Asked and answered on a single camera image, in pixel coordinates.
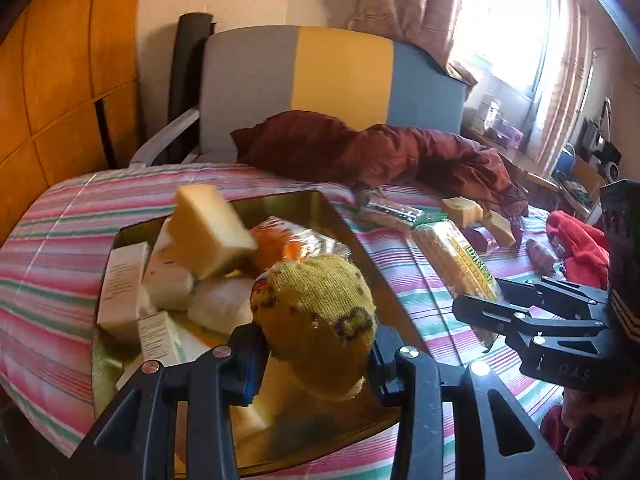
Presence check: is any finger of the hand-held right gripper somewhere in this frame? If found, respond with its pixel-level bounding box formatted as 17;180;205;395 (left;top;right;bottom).
451;294;609;357
497;277;609;322

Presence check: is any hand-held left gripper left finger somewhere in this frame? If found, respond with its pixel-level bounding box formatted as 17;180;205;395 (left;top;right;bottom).
70;324;268;480

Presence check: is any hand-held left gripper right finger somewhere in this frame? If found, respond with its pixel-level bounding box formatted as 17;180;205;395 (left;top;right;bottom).
367;325;571;480

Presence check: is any yellow cracker packet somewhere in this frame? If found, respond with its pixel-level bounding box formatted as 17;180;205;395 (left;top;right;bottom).
411;220;502;301

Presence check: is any yellow sock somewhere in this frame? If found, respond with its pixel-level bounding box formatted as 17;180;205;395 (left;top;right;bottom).
250;253;377;401

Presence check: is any small green white box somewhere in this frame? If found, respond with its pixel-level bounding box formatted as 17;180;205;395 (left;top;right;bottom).
137;310;188;366

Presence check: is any orange snack bag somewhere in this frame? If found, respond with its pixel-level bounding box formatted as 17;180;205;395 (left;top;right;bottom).
247;220;306;273

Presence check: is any large yellow foam sponge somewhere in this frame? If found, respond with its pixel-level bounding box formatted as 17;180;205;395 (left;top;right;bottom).
166;184;259;281

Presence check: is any clear biscuit packet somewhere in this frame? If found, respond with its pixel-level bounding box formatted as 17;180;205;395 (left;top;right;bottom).
357;195;426;228

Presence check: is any large white box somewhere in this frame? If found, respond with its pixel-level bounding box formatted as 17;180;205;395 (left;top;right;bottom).
96;241;153;343

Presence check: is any gold metal tray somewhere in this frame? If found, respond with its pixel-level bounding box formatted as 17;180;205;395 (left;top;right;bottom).
90;191;418;478

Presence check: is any red cloth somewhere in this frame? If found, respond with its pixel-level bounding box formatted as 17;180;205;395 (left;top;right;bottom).
546;210;612;286

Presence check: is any black radio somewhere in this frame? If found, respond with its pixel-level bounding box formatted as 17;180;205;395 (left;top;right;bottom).
580;120;623;183

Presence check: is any blue bucket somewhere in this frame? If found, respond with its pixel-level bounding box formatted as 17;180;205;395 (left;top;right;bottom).
556;142;577;173

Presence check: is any wooden desk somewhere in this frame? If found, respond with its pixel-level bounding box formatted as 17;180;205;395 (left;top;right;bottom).
462;120;561;193

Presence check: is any purple box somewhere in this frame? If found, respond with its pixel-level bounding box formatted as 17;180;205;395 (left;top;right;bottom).
487;120;525;143

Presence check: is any pink striped curtain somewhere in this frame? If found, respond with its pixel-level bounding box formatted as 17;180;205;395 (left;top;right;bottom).
530;0;596;171

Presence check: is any white container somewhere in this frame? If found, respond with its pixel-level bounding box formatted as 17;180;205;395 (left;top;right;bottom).
475;100;503;131

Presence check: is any maroon jacket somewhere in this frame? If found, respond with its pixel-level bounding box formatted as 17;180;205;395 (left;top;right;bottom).
231;111;528;206

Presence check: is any bright window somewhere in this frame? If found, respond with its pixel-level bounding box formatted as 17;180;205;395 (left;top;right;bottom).
450;0;556;101

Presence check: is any grey yellow blue chair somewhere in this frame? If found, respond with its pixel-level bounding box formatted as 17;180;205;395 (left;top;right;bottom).
129;25;468;166

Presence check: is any black rolled mat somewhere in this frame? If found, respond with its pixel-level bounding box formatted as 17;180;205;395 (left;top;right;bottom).
167;11;216;161

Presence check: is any pink patterned curtain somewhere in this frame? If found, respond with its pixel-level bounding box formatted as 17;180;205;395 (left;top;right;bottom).
347;0;468;78

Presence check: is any orange wooden wardrobe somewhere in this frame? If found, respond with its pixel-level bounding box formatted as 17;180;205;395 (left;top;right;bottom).
0;0;146;246

